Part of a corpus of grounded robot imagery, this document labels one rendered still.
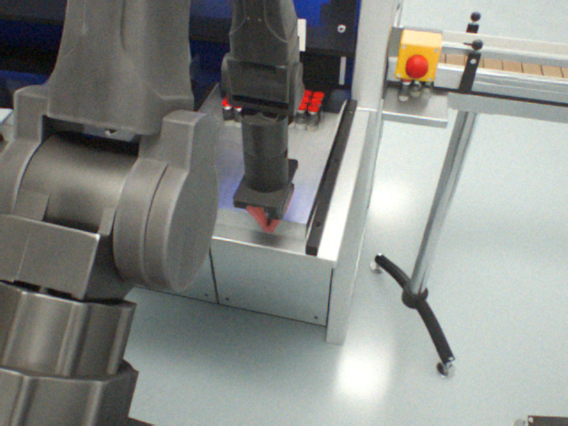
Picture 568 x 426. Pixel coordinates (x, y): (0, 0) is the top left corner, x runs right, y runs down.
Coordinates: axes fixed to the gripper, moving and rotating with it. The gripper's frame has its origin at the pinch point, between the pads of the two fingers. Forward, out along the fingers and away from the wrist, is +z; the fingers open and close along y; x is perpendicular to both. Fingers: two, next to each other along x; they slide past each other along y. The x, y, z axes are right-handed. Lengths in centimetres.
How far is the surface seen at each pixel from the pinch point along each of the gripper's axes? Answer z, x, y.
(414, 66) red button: -10.4, -17.0, 34.4
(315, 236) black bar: 0.3, -7.0, 0.0
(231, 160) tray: 1.8, 11.3, 16.0
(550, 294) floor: 90, -79, 77
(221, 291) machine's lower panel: 73, 28, 39
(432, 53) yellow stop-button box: -11.7, -19.8, 37.3
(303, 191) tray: 1.9, -2.7, 11.1
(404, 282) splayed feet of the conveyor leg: 77, -27, 59
